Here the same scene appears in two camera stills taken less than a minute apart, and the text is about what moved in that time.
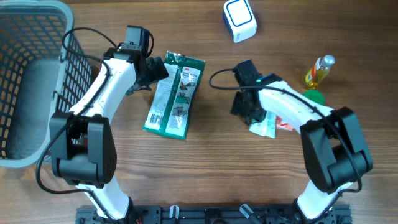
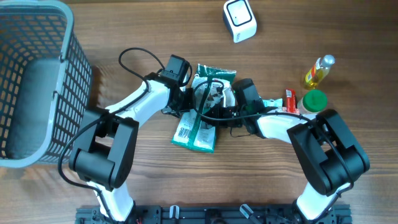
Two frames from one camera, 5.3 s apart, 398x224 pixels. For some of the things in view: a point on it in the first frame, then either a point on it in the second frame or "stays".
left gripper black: (158, 69) → (190, 103)
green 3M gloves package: (170, 110) → (212, 87)
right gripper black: (236, 107) → (217, 109)
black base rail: (216, 214) stays
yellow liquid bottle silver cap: (319, 71) stays
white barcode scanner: (239, 20) stays
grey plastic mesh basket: (44, 70) stays
